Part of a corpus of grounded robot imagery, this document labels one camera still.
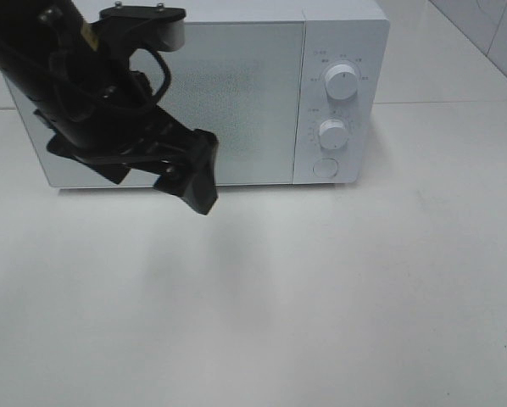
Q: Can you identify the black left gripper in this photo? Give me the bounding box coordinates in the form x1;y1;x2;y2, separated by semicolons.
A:
32;67;219;216

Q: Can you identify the white microwave door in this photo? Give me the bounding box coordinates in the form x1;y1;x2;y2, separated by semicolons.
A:
7;20;308;190

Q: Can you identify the round door release button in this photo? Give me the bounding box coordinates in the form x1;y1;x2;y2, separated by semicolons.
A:
313;158;339;179

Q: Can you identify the white timer knob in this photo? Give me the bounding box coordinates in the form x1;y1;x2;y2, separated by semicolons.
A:
319;120;350;150

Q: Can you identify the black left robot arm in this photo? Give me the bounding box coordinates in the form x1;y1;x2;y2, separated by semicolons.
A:
0;1;219;215

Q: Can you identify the white microwave oven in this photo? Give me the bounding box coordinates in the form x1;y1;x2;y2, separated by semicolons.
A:
7;0;392;190

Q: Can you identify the upper white power knob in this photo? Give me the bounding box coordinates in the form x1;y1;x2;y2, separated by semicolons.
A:
323;62;359;101

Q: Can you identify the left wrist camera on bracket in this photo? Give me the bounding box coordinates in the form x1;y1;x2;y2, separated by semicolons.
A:
92;5;187;62

